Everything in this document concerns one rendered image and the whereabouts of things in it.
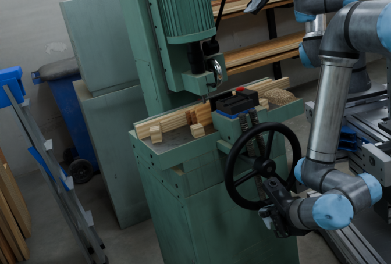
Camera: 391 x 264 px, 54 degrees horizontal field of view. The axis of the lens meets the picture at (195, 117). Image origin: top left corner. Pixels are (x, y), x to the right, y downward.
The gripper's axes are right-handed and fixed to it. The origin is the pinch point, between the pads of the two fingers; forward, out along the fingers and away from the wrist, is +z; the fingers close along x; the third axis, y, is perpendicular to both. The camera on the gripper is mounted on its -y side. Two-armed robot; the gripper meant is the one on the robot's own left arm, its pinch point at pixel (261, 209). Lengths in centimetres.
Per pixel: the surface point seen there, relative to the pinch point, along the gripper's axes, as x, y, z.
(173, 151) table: -14.9, -26.8, 11.8
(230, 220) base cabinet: 0.3, 2.9, 28.6
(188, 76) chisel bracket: 4, -51, 19
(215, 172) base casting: -1.7, -15.3, 18.5
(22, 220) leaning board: -78, -34, 175
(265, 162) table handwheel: 6.4, -12.3, -2.5
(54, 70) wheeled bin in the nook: -25, -129, 177
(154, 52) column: -2, -67, 28
